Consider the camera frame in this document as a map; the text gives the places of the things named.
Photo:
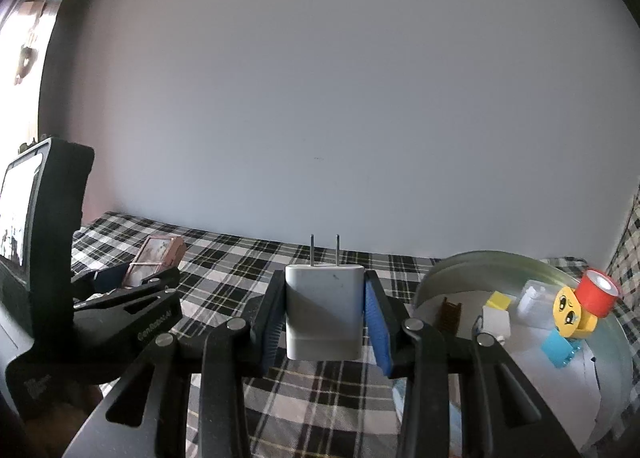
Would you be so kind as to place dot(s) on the red tape roll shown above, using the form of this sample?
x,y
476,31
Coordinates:
x,y
592,300

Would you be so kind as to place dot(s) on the brown framed window piece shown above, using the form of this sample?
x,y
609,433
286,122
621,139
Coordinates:
x,y
155,253

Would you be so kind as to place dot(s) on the clear plastic box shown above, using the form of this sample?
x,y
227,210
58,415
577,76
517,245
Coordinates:
x,y
532,300

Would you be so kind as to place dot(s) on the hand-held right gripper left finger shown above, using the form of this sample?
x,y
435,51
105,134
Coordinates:
x,y
272,333

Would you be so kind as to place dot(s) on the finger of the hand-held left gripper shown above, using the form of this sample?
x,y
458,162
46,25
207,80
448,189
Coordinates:
x,y
107,280
150,310

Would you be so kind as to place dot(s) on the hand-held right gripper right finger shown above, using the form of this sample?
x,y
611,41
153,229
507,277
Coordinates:
x,y
379,333

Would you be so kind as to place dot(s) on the brown ridged block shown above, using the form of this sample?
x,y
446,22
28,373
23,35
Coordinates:
x,y
448,318

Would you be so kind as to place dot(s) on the blue bear-print building block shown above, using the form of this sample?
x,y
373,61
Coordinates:
x,y
555,348

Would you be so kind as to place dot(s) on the small yellow block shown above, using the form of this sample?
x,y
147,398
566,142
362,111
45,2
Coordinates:
x,y
500,299

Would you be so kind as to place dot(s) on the white building block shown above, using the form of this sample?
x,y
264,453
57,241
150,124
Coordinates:
x,y
495,323

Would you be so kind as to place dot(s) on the plaid bed sheet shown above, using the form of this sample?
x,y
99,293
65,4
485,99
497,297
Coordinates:
x,y
225,258

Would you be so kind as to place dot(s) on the yellow face building block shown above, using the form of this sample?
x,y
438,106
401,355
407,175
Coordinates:
x,y
567,313

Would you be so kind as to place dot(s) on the white wall charger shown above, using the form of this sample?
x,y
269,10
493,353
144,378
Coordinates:
x,y
322,313

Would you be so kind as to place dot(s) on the round blue cookie tin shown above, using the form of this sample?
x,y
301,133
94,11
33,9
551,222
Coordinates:
x,y
475,265

